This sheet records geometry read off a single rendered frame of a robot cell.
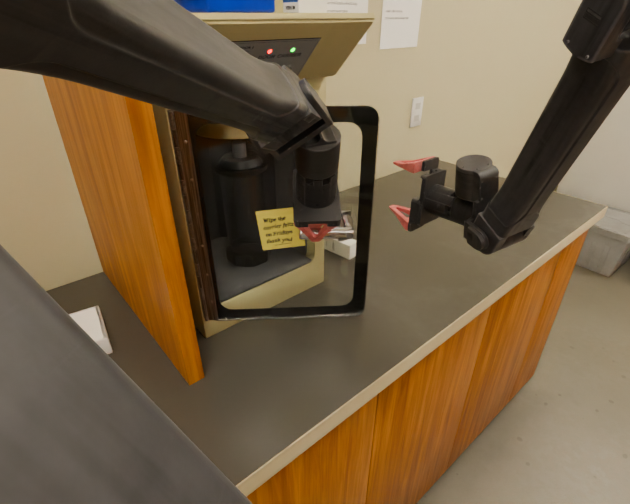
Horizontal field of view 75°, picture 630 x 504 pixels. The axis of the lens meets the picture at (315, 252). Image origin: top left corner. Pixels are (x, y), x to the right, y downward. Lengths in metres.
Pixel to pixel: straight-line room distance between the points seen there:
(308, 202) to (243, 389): 0.36
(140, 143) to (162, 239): 0.14
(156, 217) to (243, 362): 0.34
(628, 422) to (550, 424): 0.34
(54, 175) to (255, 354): 0.61
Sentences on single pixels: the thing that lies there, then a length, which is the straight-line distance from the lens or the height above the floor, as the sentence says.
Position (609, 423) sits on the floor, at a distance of 2.27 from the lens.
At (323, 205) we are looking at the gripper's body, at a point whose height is 1.28.
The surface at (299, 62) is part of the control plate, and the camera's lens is 0.72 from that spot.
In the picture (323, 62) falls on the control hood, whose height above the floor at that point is 1.44.
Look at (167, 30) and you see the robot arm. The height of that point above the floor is 1.50.
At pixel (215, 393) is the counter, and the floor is 0.94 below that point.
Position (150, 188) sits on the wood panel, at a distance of 0.59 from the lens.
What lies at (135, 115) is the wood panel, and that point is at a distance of 0.56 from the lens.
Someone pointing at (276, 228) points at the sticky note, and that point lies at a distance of 0.71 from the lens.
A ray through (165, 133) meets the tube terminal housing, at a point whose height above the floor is 1.35.
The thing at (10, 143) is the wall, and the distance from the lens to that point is 1.08.
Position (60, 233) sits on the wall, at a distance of 1.15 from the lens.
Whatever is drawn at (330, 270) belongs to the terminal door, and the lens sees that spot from 0.75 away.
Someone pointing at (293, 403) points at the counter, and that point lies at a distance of 0.74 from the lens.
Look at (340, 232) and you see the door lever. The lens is 0.66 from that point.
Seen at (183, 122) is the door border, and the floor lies 1.37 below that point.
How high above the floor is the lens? 1.51
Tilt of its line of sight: 30 degrees down
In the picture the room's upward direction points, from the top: straight up
